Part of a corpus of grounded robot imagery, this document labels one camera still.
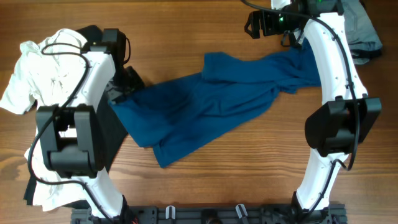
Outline folded light blue jeans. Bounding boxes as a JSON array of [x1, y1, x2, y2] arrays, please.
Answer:
[[341, 0, 383, 65]]

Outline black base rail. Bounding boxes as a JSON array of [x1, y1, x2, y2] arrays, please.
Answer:
[[70, 204, 348, 224]]

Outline folded black garment under jeans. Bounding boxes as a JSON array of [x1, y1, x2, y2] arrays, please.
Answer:
[[350, 48, 382, 60]]

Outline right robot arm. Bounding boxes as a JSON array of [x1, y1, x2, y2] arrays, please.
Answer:
[[244, 1, 381, 223]]

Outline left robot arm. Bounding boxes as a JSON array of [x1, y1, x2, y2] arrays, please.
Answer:
[[28, 29, 140, 223]]

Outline black garment under shirts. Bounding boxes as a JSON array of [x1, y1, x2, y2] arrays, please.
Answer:
[[23, 25, 127, 209]]

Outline blue polo shirt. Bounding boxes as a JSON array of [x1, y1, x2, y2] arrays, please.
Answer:
[[112, 41, 320, 168]]

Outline white shirt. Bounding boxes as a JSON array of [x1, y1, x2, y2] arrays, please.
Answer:
[[1, 26, 102, 212]]

